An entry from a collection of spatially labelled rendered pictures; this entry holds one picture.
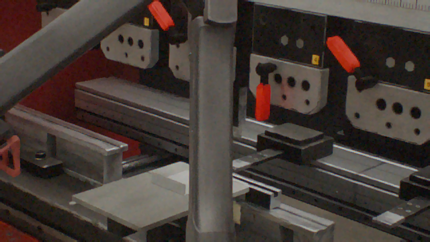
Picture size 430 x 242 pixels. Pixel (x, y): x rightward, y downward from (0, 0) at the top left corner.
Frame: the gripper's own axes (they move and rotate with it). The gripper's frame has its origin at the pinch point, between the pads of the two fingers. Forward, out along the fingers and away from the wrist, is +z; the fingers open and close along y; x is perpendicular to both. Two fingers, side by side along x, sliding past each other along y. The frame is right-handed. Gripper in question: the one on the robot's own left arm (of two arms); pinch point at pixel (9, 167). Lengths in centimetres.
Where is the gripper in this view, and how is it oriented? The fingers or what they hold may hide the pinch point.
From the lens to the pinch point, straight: 162.7
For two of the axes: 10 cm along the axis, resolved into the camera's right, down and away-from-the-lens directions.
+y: -5.7, -2.6, 7.8
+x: -7.5, 5.6, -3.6
